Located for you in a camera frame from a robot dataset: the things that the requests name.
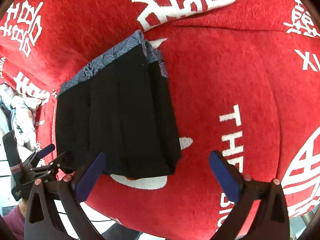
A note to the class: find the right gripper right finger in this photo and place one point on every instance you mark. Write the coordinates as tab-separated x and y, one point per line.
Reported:
271	220

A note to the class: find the left forearm purple sleeve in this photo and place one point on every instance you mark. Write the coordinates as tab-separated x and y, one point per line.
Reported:
15	222

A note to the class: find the crumpled white patterned clothes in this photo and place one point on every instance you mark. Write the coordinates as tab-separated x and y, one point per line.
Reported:
18	113

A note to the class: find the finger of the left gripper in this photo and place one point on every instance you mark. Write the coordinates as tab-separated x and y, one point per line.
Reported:
53	166
36	156

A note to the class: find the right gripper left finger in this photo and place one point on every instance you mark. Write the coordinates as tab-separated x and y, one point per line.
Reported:
43	221

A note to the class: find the black pants with patterned waistband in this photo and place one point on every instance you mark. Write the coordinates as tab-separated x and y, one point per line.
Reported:
119	104

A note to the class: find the left hand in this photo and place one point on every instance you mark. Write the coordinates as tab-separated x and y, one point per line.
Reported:
22	204

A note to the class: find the red blanket with white characters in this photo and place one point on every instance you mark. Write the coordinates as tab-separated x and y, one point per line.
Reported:
243	79

